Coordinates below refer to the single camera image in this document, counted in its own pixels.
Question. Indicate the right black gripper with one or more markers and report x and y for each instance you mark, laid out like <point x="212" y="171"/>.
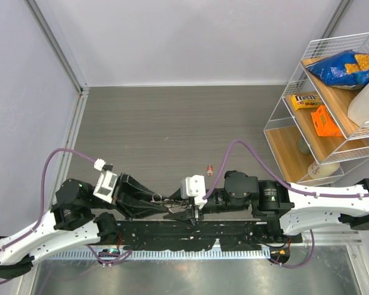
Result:
<point x="183" y="216"/>

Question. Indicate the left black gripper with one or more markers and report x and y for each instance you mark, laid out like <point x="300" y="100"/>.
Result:
<point x="128" y="192"/>

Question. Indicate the keychain with keys and strap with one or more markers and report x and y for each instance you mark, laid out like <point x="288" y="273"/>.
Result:
<point x="169" y="204"/>

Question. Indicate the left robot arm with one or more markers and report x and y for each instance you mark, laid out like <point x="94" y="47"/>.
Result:
<point x="79" y="217"/>

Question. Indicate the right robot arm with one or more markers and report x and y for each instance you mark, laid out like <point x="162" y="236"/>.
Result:
<point x="288" y="208"/>

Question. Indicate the small red key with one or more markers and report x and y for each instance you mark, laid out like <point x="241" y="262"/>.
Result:
<point x="210" y="170"/>

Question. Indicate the cream lotion bottle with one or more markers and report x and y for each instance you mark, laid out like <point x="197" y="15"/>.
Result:
<point x="317" y="171"/>

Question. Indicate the yellow candy bag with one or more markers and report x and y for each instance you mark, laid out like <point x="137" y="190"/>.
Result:
<point x="306" y="101"/>

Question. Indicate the orange candy bag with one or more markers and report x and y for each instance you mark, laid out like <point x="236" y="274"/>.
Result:
<point x="324" y="124"/>

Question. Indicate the white plastic bottle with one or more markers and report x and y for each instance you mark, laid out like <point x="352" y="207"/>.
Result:
<point x="358" y="110"/>

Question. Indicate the blue chips bag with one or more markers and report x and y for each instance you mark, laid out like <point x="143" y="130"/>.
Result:
<point x="345" y="70"/>

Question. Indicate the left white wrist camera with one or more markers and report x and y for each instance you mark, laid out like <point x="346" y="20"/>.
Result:
<point x="106" y="183"/>

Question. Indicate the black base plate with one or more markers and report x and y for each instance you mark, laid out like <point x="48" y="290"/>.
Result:
<point x="180" y="236"/>

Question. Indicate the white slotted cable duct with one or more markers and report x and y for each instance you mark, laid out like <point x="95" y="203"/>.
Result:
<point x="213" y="254"/>

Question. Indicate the white wire shelf rack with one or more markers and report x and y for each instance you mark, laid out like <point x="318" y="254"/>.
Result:
<point x="310" y="135"/>

